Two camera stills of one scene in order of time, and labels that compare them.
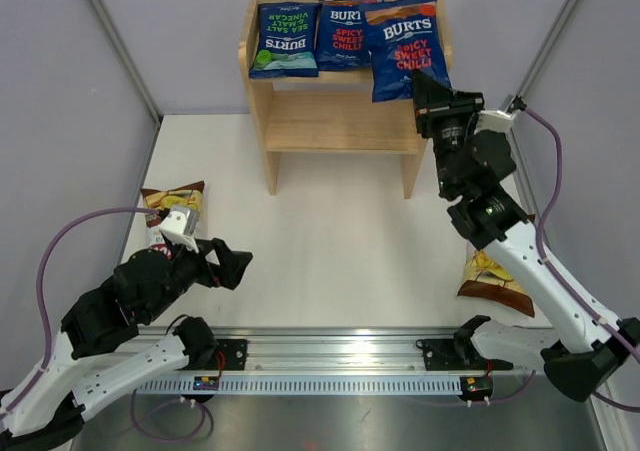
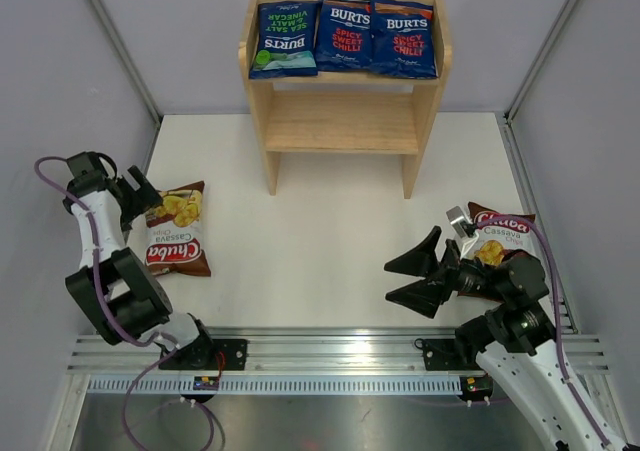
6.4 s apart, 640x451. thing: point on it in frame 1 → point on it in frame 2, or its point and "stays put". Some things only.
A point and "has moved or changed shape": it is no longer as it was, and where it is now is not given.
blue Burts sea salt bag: (285, 42) stays put
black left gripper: (232, 263) → (144, 191)
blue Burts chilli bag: (405, 38) has moved or changed shape
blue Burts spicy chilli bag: (342, 34) stays put
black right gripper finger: (430, 93) → (425, 295)
